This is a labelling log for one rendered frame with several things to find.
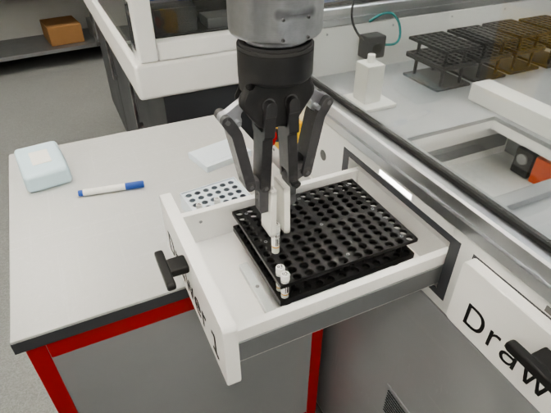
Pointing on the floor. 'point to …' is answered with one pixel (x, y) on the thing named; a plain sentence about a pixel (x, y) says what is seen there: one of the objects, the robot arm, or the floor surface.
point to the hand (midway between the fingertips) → (275, 206)
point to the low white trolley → (131, 288)
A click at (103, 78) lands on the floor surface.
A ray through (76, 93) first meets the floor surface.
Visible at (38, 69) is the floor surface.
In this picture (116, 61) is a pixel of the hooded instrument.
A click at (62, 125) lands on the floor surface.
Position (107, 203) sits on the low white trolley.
